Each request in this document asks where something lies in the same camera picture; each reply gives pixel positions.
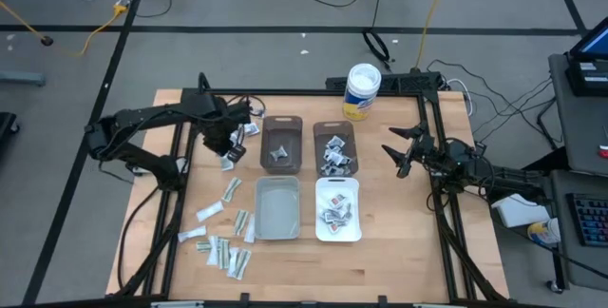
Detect white box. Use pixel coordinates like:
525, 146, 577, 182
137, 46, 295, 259
490, 192, 552, 229

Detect brown translucent plastic bin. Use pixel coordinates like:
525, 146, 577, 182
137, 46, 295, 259
259, 115, 304, 176
313, 120, 359, 178

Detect grey desk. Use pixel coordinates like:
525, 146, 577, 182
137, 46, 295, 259
548, 53, 608, 293

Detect black laptop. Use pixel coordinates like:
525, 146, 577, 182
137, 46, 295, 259
564, 16, 608, 98

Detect thin black cable loop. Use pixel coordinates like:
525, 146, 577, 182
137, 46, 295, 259
126, 0, 173, 19

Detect white plastic bin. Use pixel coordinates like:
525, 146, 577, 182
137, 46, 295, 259
314, 176, 363, 243

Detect black aluminium table frame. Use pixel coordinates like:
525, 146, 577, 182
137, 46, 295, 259
111, 72, 512, 308

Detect black chair base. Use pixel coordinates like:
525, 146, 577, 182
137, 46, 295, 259
0, 111, 21, 155

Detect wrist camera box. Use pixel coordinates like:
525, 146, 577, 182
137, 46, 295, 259
421, 142, 446, 169
221, 98, 253, 126

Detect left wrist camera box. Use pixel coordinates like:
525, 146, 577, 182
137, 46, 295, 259
221, 98, 253, 126

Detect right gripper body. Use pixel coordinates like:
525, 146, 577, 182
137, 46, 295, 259
397, 122, 441, 180

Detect black cables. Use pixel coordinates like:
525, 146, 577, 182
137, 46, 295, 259
426, 58, 557, 150

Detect grey table leg base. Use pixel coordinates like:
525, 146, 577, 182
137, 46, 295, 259
0, 70, 47, 87

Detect Lysol wipes canister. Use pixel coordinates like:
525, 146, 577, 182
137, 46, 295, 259
342, 63, 383, 122

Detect grey plastic bin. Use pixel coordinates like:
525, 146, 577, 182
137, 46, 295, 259
254, 175, 302, 241

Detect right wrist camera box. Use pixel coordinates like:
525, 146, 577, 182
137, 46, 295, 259
421, 142, 446, 169

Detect coiled black cable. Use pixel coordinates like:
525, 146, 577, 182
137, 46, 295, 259
361, 26, 393, 72

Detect small yellow white container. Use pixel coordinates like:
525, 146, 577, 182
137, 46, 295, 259
526, 217, 563, 246

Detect yellow power cable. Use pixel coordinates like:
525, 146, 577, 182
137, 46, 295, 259
0, 0, 129, 58
414, 0, 452, 71

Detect black keyboard coloured keys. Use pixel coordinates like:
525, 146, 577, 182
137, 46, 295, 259
564, 192, 608, 247

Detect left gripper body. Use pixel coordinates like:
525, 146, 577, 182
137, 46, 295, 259
203, 116, 232, 156

